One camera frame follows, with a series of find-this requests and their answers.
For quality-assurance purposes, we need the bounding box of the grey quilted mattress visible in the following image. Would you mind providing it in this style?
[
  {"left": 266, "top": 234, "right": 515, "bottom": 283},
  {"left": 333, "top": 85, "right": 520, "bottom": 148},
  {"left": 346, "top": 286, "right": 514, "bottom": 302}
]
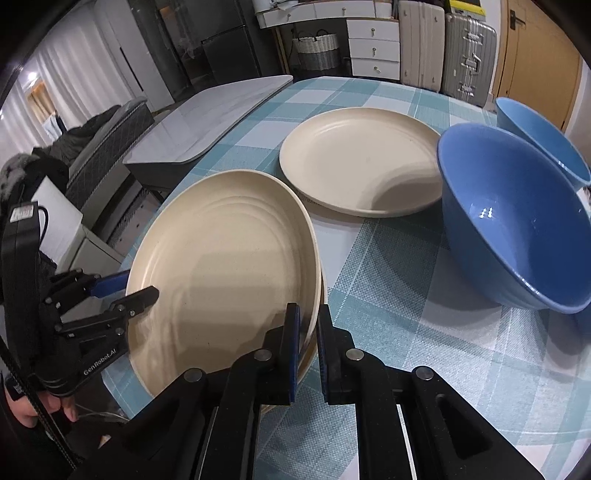
[{"left": 65, "top": 97, "right": 155, "bottom": 208}]

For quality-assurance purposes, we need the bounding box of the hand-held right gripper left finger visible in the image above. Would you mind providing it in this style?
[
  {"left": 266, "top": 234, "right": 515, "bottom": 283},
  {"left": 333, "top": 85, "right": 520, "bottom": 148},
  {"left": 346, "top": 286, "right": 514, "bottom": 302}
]
[{"left": 69, "top": 302, "right": 303, "bottom": 480}]

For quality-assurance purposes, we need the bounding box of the white box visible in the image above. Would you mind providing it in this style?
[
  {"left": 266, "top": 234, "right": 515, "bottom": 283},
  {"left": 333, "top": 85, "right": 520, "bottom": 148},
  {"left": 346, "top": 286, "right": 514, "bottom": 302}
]
[{"left": 30, "top": 176, "right": 126, "bottom": 280}]

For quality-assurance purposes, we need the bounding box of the white drawer cabinet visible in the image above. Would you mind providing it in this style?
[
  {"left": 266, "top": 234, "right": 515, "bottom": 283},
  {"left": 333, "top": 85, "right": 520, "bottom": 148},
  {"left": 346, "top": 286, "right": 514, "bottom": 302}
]
[{"left": 256, "top": 0, "right": 402, "bottom": 81}]

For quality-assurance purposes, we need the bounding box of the silver suitcase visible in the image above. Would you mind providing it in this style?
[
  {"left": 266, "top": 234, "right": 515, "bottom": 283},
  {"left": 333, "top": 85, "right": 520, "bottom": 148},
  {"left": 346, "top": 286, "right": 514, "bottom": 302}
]
[{"left": 443, "top": 11, "right": 498, "bottom": 108}]

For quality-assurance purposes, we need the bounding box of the teal checked tablecloth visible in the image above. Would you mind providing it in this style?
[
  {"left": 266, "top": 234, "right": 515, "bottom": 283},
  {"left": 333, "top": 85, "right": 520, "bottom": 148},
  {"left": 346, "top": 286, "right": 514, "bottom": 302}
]
[{"left": 99, "top": 76, "right": 591, "bottom": 480}]

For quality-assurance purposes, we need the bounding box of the person's left hand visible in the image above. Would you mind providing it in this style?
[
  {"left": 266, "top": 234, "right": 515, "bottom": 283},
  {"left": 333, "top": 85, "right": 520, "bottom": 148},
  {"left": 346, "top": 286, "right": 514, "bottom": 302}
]
[{"left": 7, "top": 390, "right": 79, "bottom": 428}]

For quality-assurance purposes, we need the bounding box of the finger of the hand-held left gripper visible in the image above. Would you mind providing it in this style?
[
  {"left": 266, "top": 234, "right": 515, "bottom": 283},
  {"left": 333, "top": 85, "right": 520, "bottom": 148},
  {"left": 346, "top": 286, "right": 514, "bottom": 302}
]
[
  {"left": 54, "top": 286, "right": 160, "bottom": 340},
  {"left": 44, "top": 271, "right": 131, "bottom": 308}
]

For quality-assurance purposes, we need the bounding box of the light blue bowl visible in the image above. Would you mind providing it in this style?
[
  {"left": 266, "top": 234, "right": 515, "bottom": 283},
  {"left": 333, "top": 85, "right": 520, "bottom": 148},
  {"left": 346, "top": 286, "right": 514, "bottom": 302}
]
[{"left": 495, "top": 97, "right": 591, "bottom": 190}]

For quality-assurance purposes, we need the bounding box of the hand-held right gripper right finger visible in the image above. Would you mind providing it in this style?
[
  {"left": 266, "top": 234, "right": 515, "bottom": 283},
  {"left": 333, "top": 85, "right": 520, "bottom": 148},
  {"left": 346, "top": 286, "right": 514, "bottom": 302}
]
[{"left": 317, "top": 305, "right": 546, "bottom": 480}]

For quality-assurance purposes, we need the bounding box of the dark cloth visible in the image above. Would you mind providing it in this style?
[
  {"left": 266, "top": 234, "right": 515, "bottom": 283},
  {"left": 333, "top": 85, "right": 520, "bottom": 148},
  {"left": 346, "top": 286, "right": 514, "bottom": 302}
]
[{"left": 31, "top": 113, "right": 122, "bottom": 176}]

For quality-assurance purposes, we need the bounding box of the wooden door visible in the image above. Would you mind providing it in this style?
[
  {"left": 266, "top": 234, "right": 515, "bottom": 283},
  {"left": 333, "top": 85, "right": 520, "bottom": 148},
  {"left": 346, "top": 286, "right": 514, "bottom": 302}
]
[{"left": 492, "top": 0, "right": 583, "bottom": 132}]

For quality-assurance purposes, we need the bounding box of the black refrigerator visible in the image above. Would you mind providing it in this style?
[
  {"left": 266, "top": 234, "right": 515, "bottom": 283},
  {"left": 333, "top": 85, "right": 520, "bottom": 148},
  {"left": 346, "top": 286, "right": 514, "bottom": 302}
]
[{"left": 127, "top": 0, "right": 262, "bottom": 109}]

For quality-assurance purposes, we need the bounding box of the wicker basket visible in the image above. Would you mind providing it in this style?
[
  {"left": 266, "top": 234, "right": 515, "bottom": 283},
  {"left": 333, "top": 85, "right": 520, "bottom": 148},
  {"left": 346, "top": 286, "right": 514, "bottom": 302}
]
[{"left": 291, "top": 32, "right": 341, "bottom": 71}]

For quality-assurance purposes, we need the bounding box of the grey marble side table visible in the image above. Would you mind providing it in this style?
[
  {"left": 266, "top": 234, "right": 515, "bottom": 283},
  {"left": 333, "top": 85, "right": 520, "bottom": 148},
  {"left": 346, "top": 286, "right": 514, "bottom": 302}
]
[{"left": 122, "top": 74, "right": 294, "bottom": 190}]

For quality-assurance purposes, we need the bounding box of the white curtain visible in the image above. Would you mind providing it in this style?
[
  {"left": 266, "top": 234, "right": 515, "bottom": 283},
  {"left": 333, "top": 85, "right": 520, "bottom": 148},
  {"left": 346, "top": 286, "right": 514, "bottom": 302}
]
[{"left": 0, "top": 23, "right": 153, "bottom": 139}]

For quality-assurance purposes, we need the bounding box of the beige suitcase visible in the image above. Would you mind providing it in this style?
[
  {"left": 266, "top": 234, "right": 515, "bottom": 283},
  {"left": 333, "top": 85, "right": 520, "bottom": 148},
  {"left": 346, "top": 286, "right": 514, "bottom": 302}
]
[{"left": 398, "top": 0, "right": 446, "bottom": 88}]

